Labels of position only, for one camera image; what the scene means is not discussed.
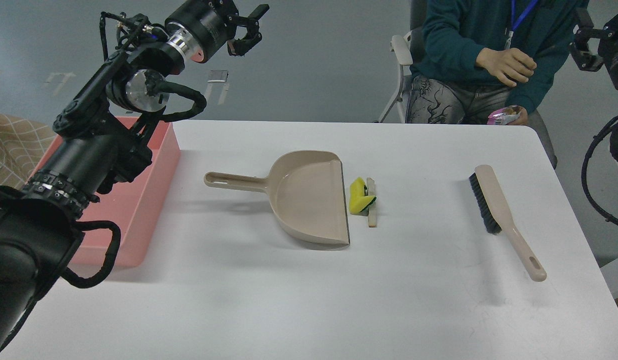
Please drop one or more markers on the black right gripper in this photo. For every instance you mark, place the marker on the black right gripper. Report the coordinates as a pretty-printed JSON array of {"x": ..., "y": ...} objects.
[{"x": 607, "y": 49}]

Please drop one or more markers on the person in teal sweater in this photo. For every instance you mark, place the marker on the person in teal sweater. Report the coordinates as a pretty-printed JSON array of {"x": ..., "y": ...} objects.
[{"x": 449, "y": 89}]

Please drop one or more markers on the beige plastic dustpan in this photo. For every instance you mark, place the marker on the beige plastic dustpan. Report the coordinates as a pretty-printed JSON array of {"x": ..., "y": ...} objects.
[{"x": 306, "y": 193}]

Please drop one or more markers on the person's left hand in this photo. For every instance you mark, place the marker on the person's left hand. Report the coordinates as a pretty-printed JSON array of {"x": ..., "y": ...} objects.
[{"x": 522, "y": 119}]

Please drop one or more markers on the pink plastic bin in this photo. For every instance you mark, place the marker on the pink plastic bin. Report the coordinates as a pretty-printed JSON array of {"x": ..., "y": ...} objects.
[{"x": 134, "y": 206}]

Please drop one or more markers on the small beige stick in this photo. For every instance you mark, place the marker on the small beige stick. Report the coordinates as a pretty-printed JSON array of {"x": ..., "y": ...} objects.
[{"x": 372, "y": 217}]

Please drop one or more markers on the pink snack packet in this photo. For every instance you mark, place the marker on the pink snack packet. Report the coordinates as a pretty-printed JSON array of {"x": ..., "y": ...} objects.
[{"x": 505, "y": 115}]

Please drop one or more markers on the beige checkered cloth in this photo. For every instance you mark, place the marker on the beige checkered cloth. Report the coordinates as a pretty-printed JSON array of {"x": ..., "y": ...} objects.
[{"x": 23, "y": 143}]

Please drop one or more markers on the yellow green sponge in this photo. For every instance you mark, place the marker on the yellow green sponge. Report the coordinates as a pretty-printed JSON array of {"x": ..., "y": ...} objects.
[{"x": 362, "y": 195}]

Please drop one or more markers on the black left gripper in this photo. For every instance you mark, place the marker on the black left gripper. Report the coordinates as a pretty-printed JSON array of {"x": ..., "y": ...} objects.
[{"x": 207, "y": 22}]

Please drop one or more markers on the beige hand brush black bristles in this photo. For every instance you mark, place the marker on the beige hand brush black bristles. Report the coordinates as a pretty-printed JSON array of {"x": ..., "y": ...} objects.
[{"x": 497, "y": 217}]

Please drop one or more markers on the white office chair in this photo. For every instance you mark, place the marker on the white office chair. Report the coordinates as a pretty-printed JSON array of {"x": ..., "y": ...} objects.
[{"x": 408, "y": 50}]

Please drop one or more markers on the person's right hand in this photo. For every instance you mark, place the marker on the person's right hand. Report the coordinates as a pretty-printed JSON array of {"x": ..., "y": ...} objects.
[{"x": 510, "y": 66}]

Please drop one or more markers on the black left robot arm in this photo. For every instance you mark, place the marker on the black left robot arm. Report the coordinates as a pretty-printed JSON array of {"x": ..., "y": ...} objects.
[{"x": 105, "y": 132}]

